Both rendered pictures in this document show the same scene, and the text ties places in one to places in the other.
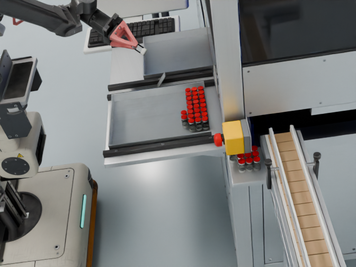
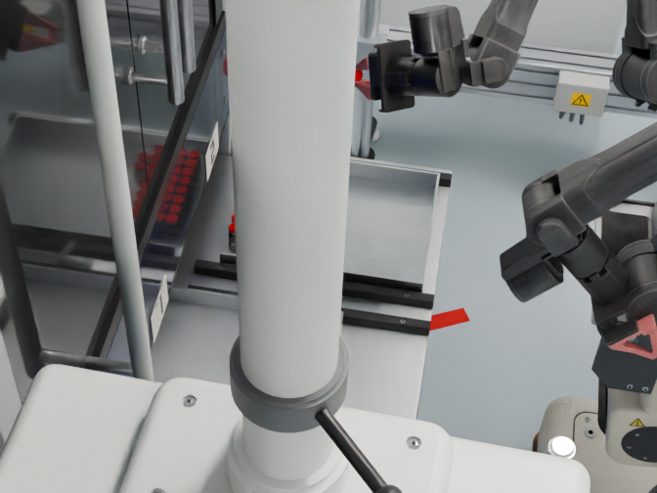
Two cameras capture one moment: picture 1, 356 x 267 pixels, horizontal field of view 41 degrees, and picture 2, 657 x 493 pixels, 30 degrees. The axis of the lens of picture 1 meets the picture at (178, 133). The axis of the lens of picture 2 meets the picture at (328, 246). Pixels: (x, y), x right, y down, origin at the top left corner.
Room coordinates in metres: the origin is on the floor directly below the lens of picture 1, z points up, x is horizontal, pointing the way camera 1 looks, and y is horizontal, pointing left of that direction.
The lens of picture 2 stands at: (2.67, 0.12, 2.45)
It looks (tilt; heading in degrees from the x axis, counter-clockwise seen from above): 48 degrees down; 183
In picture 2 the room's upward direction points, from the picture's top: 3 degrees clockwise
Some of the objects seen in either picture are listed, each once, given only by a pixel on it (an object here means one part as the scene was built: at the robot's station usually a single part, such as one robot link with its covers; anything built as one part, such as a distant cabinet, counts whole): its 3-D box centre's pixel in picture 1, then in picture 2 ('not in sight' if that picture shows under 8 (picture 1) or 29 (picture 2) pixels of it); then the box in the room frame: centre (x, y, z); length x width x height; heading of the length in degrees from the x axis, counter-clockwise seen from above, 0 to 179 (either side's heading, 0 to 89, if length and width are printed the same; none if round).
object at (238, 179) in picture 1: (252, 167); not in sight; (0.95, -0.20, 0.87); 0.14 x 0.13 x 0.02; 85
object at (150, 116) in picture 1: (159, 115); (332, 218); (1.23, 0.05, 0.90); 0.34 x 0.26 x 0.04; 85
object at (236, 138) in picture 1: (236, 137); not in sight; (0.97, -0.16, 0.99); 0.08 x 0.07 x 0.07; 85
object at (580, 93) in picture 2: not in sight; (581, 93); (0.39, 0.60, 0.50); 0.12 x 0.05 x 0.09; 85
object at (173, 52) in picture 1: (186, 52); (221, 367); (1.56, -0.10, 0.90); 0.34 x 0.26 x 0.04; 85
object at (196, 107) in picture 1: (196, 108); not in sight; (1.22, -0.08, 0.90); 0.18 x 0.02 x 0.05; 175
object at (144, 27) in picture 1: (131, 31); not in sight; (1.92, 0.12, 0.82); 0.40 x 0.14 x 0.02; 83
